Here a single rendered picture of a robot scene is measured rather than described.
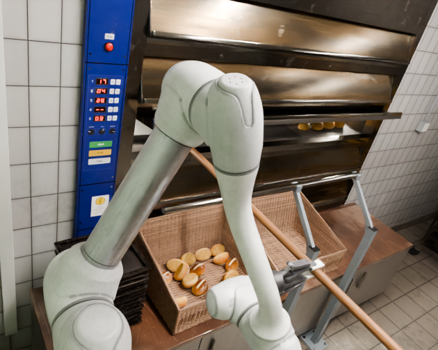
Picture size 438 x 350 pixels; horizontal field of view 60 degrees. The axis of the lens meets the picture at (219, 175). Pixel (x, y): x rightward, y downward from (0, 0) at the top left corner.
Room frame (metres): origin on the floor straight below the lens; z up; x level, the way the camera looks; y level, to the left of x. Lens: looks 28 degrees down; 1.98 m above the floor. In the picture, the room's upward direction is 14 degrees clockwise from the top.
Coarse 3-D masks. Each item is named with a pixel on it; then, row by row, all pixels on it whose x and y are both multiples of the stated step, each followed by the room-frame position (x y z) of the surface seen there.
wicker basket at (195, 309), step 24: (168, 216) 1.56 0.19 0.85; (192, 216) 1.65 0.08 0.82; (216, 216) 1.75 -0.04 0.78; (144, 240) 1.36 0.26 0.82; (168, 240) 1.54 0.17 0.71; (192, 240) 1.63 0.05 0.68; (216, 240) 1.74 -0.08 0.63; (216, 264) 1.59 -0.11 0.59; (240, 264) 1.62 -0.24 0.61; (168, 288) 1.17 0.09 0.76; (168, 312) 1.14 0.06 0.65; (192, 312) 1.15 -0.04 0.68
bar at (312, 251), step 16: (336, 176) 1.82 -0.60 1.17; (352, 176) 1.89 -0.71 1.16; (256, 192) 1.44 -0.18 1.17; (272, 192) 1.50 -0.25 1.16; (176, 208) 1.17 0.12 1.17; (192, 208) 1.22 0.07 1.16; (304, 208) 1.57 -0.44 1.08; (304, 224) 1.52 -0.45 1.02; (368, 224) 1.79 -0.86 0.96; (368, 240) 1.75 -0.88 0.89; (352, 272) 1.75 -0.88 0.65; (288, 304) 1.44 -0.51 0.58; (336, 304) 1.75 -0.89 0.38; (320, 320) 1.77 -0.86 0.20; (304, 336) 1.78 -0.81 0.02; (320, 336) 1.76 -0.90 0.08
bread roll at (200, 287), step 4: (200, 280) 1.39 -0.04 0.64; (204, 280) 1.40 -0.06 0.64; (196, 284) 1.36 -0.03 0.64; (200, 284) 1.36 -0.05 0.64; (204, 284) 1.37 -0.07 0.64; (192, 288) 1.36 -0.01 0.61; (196, 288) 1.34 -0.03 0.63; (200, 288) 1.35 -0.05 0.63; (204, 288) 1.36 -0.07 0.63; (196, 292) 1.33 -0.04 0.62; (200, 292) 1.34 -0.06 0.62
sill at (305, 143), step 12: (264, 144) 1.98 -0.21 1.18; (276, 144) 2.03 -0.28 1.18; (288, 144) 2.08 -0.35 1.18; (300, 144) 2.15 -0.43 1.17; (312, 144) 2.22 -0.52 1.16; (324, 144) 2.30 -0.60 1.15; (336, 144) 2.39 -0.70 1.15; (132, 156) 1.46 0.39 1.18; (192, 156) 1.65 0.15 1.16; (204, 156) 1.70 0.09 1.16
